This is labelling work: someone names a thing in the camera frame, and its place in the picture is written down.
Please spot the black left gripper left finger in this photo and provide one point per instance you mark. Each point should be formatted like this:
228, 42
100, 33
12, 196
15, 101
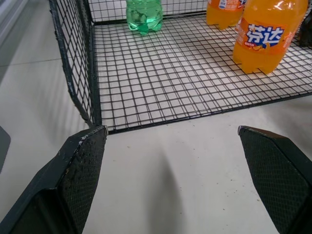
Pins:
73, 180

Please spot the green soda bottle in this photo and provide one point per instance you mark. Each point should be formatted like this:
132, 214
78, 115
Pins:
144, 15

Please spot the dark cola bottle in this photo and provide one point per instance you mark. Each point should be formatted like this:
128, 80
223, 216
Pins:
306, 34

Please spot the orange Fanta soda bottle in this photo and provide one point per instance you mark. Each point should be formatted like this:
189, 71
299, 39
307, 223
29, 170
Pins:
264, 36
224, 13

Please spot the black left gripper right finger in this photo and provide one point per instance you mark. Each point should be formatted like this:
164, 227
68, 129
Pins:
275, 180

